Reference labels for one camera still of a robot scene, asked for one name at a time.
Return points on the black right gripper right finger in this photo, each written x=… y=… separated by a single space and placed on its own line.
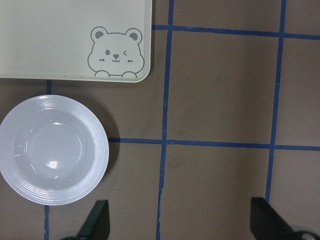
x=267 y=224

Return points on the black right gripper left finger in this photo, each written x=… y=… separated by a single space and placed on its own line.
x=97 y=224

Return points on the white ridged plate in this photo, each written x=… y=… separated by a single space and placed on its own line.
x=53 y=150

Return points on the cream bear tray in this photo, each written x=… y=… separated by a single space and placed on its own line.
x=81 y=40

